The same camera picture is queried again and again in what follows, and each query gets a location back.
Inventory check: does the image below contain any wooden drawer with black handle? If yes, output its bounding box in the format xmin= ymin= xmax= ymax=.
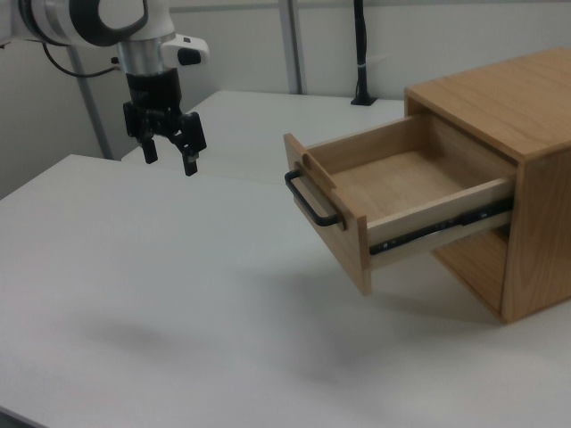
xmin=283 ymin=111 xmax=515 ymax=296

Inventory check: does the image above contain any black pole with clamp base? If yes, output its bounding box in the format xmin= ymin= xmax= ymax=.
xmin=350 ymin=0 xmax=377 ymax=107

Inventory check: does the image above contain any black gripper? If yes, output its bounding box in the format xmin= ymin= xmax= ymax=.
xmin=122 ymin=68 xmax=208 ymax=177

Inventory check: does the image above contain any grey partition frame post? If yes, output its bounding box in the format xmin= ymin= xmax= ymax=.
xmin=279 ymin=0 xmax=306 ymax=95

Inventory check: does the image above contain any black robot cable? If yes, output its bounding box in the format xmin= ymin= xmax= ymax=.
xmin=41 ymin=42 xmax=122 ymax=79

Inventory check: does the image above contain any wooden cabinet box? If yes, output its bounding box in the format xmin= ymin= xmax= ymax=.
xmin=404 ymin=46 xmax=571 ymax=325

